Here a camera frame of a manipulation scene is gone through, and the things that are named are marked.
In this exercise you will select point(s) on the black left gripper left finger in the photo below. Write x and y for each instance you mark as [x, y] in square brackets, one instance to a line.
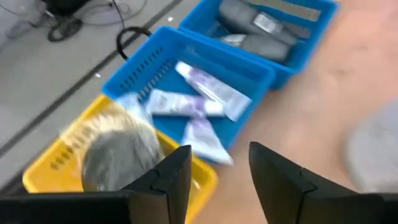
[164, 193]

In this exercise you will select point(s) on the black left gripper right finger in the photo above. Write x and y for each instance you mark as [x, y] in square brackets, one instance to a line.
[280, 186]

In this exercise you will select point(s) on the clear bag with black pad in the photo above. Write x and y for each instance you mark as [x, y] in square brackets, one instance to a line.
[118, 158]

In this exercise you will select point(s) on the white purple toothpaste tube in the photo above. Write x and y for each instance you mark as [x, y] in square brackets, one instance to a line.
[217, 90]
[180, 104]

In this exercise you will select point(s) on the grey tube small white label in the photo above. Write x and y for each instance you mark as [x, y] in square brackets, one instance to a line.
[264, 48]

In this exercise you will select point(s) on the yellow plastic basket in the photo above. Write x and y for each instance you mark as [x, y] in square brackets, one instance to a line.
[46, 177]

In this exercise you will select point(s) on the blue plastic basket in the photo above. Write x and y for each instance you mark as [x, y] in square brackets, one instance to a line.
[149, 62]
[311, 46]

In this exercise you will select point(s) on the black floor equipment base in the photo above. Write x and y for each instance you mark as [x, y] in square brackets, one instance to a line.
[65, 6]

